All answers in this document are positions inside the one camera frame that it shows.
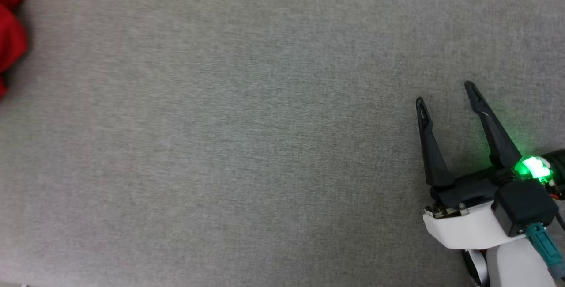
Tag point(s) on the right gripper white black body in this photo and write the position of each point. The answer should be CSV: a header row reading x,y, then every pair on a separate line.
x,y
463,229

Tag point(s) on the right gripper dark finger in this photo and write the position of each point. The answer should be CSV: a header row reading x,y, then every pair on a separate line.
x,y
494,137
432,154

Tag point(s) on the red basketball jersey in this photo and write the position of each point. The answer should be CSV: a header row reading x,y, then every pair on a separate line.
x,y
11,39

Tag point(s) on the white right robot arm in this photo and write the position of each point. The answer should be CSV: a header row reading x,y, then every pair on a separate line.
x,y
516,265

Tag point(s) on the grey fabric sofa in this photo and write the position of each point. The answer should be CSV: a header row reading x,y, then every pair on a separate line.
x,y
220,145

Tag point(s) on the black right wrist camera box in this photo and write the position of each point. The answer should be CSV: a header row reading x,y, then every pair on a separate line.
x,y
525,205

